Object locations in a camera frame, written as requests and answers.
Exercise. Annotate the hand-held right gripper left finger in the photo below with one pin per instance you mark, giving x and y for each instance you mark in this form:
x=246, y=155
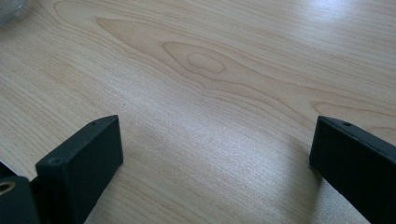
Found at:
x=81, y=168

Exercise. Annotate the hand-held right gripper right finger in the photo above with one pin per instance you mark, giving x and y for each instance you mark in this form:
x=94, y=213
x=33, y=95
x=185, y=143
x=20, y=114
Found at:
x=358, y=161

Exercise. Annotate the clear plastic object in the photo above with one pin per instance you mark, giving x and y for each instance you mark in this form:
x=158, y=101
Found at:
x=9, y=9

